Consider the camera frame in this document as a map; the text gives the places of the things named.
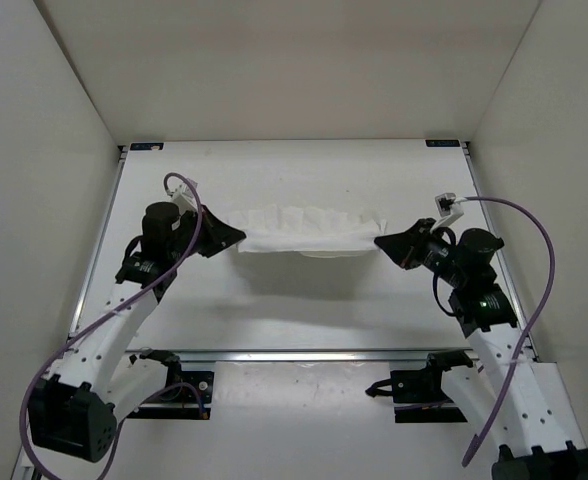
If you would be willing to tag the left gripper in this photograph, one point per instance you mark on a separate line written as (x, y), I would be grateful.
(219, 232)

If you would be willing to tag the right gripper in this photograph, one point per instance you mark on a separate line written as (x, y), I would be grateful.
(404, 248)

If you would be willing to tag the white pleated skirt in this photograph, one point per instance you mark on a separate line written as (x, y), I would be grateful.
(310, 231)

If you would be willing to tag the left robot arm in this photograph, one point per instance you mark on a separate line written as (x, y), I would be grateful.
(77, 403)

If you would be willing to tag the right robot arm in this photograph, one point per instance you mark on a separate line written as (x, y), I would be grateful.
(497, 391)

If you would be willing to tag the right corner black label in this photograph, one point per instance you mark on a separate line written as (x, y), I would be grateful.
(442, 143)

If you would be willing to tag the corner black label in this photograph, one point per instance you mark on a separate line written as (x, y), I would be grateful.
(442, 143)
(146, 146)

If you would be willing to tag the left corner black label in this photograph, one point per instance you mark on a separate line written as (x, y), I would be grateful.
(146, 146)

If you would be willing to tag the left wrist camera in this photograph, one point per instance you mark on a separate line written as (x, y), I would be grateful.
(183, 196)

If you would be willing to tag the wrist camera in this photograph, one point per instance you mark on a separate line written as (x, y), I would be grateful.
(450, 210)
(183, 196)

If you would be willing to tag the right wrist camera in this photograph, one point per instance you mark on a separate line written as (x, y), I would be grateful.
(450, 210)

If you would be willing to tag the aluminium front table rail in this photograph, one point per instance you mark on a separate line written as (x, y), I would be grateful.
(303, 356)

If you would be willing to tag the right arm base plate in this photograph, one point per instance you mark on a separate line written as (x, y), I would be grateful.
(417, 394)

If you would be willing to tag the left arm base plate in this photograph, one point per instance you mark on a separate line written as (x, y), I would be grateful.
(186, 395)

